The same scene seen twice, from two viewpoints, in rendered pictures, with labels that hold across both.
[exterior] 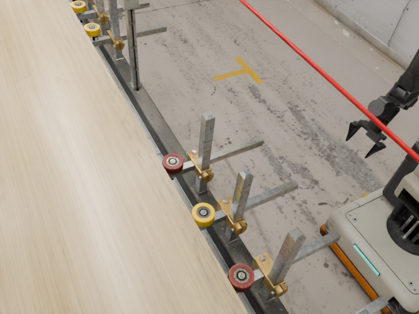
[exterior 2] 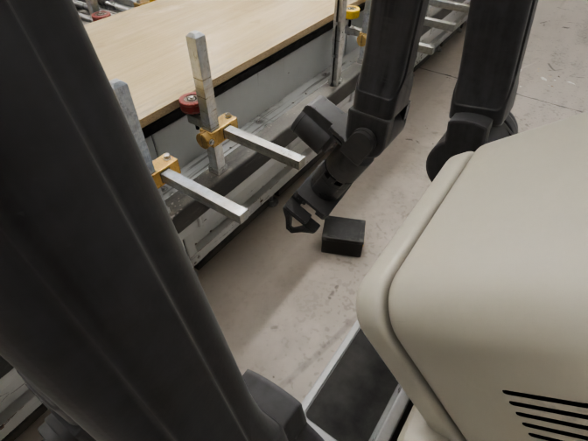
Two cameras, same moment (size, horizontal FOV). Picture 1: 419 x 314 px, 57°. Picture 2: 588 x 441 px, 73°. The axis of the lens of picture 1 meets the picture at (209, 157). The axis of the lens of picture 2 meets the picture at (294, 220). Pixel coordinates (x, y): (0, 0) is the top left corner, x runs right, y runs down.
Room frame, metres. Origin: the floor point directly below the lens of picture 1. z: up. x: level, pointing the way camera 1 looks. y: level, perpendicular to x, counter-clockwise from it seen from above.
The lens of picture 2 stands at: (0.81, -1.03, 1.52)
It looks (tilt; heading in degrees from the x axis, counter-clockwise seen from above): 46 degrees down; 69
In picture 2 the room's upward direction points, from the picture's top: straight up
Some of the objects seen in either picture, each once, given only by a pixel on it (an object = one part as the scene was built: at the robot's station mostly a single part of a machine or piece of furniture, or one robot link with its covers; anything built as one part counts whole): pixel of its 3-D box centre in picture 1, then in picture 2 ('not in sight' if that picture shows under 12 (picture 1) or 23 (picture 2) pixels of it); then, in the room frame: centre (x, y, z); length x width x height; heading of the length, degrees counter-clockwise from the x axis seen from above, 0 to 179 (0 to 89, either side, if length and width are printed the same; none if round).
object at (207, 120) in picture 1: (203, 160); (209, 116); (0.96, 0.02, 0.90); 0.04 x 0.04 x 0.48; 33
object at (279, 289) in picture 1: (270, 275); not in sight; (0.56, -0.24, 0.83); 0.14 x 0.06 x 0.05; 33
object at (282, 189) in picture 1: (249, 204); (181, 184); (0.83, -0.17, 0.83); 0.43 x 0.03 x 0.04; 123
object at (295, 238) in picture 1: (278, 272); not in sight; (0.54, -0.26, 0.90); 0.04 x 0.04 x 0.48; 33
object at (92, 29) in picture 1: (93, 35); (349, 20); (1.76, 0.69, 0.85); 0.08 x 0.08 x 0.11
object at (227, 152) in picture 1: (216, 156); (242, 138); (1.04, -0.03, 0.84); 0.43 x 0.03 x 0.04; 123
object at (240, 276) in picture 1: (239, 282); not in sight; (0.51, -0.14, 0.85); 0.08 x 0.08 x 0.11
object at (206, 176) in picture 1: (199, 166); (217, 131); (0.98, 0.03, 0.84); 0.14 x 0.06 x 0.05; 33
